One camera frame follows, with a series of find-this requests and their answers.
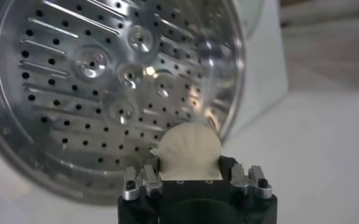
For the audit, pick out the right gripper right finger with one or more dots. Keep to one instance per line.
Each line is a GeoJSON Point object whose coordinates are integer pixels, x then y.
{"type": "Point", "coordinates": [252, 182]}

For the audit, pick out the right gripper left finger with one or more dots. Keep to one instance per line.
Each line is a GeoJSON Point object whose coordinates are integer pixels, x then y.
{"type": "Point", "coordinates": [148, 182]}

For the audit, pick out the white steamed baozi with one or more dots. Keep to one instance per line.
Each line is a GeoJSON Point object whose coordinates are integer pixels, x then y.
{"type": "Point", "coordinates": [189, 152]}

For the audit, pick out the stainless steel steamer basket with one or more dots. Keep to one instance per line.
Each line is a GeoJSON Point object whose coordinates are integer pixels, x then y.
{"type": "Point", "coordinates": [75, 100]}

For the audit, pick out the cream electric cooking pot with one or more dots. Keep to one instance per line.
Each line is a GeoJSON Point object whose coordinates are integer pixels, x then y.
{"type": "Point", "coordinates": [267, 76]}

